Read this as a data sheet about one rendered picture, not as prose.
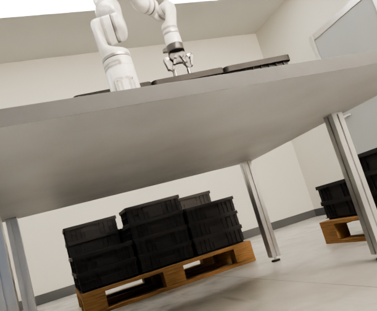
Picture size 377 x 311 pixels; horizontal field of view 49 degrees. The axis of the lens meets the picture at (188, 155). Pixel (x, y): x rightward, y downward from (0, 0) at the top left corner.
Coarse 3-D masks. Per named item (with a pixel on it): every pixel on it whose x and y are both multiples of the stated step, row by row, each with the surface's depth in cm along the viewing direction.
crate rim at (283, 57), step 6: (258, 60) 169; (264, 60) 169; (270, 60) 170; (276, 60) 170; (282, 60) 171; (288, 60) 174; (228, 66) 165; (234, 66) 166; (240, 66) 166; (246, 66) 167; (252, 66) 168
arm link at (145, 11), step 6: (132, 0) 171; (138, 0) 172; (144, 0) 174; (150, 0) 177; (132, 6) 175; (138, 6) 174; (144, 6) 175; (150, 6) 177; (144, 12) 178; (150, 12) 179
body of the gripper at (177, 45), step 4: (168, 44) 182; (172, 44) 181; (176, 44) 181; (180, 44) 182; (168, 48) 182; (172, 48) 181; (176, 48) 181; (180, 48) 182; (168, 52) 183; (172, 52) 183; (176, 52) 183; (180, 52) 183; (184, 52) 184; (168, 56) 182; (172, 56) 182; (184, 56) 183; (172, 60) 182; (176, 60) 182; (180, 60) 183; (176, 64) 184
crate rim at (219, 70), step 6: (198, 72) 162; (204, 72) 163; (210, 72) 163; (216, 72) 164; (222, 72) 164; (162, 78) 159; (168, 78) 159; (174, 78) 160; (180, 78) 160; (186, 78) 161; (192, 78) 161; (156, 84) 158
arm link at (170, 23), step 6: (168, 0) 185; (162, 6) 183; (168, 6) 183; (174, 6) 185; (168, 12) 183; (174, 12) 185; (168, 18) 183; (174, 18) 184; (162, 24) 185; (168, 24) 183; (174, 24) 184; (162, 30) 185; (168, 30) 182; (174, 30) 183
